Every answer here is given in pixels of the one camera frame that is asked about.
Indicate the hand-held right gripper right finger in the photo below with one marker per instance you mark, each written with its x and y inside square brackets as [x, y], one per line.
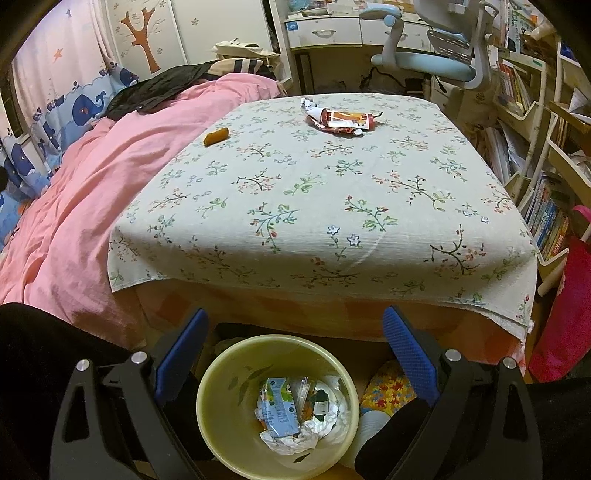
[411, 355]

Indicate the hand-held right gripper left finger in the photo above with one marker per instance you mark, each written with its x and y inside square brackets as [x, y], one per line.
[182, 355]

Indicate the yellow plastic bin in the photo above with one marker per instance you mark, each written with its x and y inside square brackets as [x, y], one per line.
[221, 415]

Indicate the clear plastic bottle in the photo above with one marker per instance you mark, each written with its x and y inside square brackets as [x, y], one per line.
[323, 401]

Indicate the blue drink carton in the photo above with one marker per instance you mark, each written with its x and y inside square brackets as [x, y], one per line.
[277, 408]

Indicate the colourful crochet mat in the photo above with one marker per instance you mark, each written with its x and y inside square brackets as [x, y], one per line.
[385, 387]

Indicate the white rounded object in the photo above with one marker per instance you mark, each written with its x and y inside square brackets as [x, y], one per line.
[374, 434]

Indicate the peach checked cloth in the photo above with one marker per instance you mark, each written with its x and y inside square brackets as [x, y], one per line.
[323, 318]

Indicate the pink bag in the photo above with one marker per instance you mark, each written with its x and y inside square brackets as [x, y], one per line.
[568, 314]

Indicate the floral tablecloth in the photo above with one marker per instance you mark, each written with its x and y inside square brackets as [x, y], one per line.
[323, 207]

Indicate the pink blanket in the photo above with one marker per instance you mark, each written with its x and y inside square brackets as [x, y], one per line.
[92, 207]

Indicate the white bookshelf with books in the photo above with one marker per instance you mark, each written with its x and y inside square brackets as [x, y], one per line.
[545, 217]

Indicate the orange food stick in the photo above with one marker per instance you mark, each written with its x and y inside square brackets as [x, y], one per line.
[216, 137]

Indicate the red snack wrapper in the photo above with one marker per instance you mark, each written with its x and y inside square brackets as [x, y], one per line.
[346, 121]

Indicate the blue whale print fabric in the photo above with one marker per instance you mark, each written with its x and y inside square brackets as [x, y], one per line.
[83, 108]

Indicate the black cloth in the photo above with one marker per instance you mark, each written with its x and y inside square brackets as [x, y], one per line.
[152, 90]

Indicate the white crumpled wrapper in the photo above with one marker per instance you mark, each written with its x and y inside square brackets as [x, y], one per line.
[310, 105]

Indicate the light blue office chair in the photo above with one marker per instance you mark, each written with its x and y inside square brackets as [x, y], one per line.
[415, 62]

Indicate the striped pillow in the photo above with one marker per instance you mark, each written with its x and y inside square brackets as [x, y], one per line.
[235, 65]

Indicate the cream cloth bag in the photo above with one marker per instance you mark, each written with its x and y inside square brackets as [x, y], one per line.
[244, 50]

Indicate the pink star curtain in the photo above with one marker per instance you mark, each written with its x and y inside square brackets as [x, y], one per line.
[60, 60]

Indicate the white wardrobe with tree decal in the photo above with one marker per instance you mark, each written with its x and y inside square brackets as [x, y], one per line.
[207, 27]

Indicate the white desk with drawers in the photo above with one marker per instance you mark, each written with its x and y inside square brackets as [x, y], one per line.
[323, 32]

